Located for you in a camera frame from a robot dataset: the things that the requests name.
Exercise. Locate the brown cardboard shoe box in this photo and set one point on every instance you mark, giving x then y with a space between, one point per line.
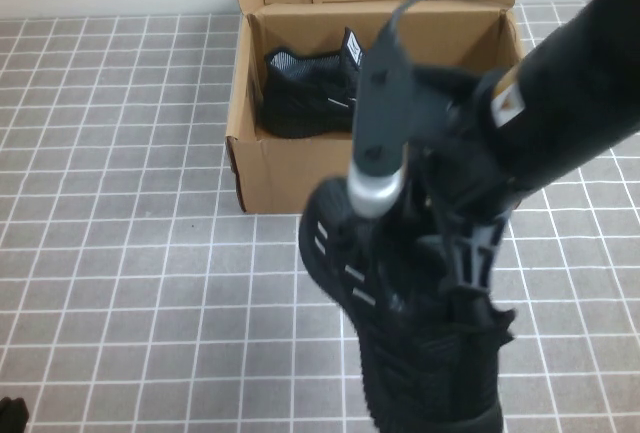
280 173

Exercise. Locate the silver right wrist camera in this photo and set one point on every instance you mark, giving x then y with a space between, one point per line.
380 103

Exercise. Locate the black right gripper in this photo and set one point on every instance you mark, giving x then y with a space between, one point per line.
460 163

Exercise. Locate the grey checked tablecloth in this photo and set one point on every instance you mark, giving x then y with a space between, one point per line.
125 253

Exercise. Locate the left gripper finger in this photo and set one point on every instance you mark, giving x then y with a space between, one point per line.
19 418
5 418

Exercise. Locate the black knit sneaker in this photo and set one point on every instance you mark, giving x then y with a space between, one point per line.
400 378
300 103

